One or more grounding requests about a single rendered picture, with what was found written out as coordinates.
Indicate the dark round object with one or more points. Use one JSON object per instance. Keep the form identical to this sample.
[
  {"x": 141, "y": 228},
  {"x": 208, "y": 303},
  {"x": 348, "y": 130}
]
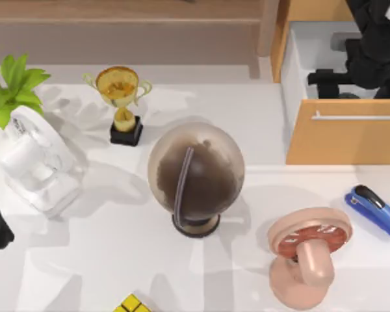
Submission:
[{"x": 349, "y": 96}]

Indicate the grey drawer inside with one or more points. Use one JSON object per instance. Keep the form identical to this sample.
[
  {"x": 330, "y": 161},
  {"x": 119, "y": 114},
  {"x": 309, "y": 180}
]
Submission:
[{"x": 299, "y": 58}]

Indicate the pale wooden drawer front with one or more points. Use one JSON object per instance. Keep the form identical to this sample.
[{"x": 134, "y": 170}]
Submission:
[{"x": 344, "y": 143}]

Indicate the blue and black stapler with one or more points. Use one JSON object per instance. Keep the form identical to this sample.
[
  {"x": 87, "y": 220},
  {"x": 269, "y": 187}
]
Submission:
[{"x": 375, "y": 211}]

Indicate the brown globe on stand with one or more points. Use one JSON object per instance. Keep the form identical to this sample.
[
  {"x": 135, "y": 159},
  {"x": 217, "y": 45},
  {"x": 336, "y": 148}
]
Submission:
[{"x": 196, "y": 175}]

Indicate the pink desk fan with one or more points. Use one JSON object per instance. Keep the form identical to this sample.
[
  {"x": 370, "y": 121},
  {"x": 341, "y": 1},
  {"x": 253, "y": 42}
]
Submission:
[{"x": 313, "y": 260}]

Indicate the gold trophy black base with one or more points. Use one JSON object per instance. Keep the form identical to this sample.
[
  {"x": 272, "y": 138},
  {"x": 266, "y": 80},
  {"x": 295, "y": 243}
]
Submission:
[{"x": 118, "y": 85}]

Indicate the brown wooden shelf unit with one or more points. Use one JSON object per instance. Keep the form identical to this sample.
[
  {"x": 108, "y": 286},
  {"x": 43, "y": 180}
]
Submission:
[{"x": 123, "y": 32}]

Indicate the yellow puzzle cube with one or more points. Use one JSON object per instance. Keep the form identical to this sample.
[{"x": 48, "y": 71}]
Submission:
[{"x": 131, "y": 304}]

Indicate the clear white water jug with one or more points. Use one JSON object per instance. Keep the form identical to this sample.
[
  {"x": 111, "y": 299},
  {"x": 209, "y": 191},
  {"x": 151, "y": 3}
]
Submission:
[{"x": 39, "y": 165}]

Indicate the green leafy plant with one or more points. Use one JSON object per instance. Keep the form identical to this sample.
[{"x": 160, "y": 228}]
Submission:
[{"x": 11, "y": 87}]

